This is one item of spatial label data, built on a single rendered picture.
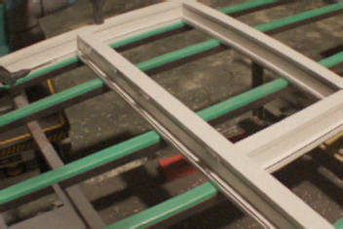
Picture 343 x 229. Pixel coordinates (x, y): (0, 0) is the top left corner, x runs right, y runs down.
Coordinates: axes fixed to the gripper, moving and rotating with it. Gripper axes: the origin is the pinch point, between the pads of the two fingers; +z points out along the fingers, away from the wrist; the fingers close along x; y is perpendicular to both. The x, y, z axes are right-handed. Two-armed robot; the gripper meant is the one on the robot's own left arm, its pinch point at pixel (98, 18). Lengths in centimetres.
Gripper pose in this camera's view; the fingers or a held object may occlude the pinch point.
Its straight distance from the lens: 170.2
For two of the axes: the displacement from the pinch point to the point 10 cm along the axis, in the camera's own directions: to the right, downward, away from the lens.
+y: 8.6, -3.4, 3.7
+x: -5.0, -4.3, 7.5
